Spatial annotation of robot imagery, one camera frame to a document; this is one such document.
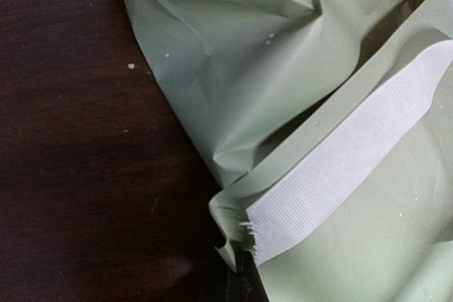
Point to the green and pink wrapping paper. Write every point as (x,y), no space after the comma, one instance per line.
(258,84)

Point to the white printed ribbon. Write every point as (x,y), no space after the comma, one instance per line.
(303,199)

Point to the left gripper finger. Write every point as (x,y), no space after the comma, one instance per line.
(244,285)

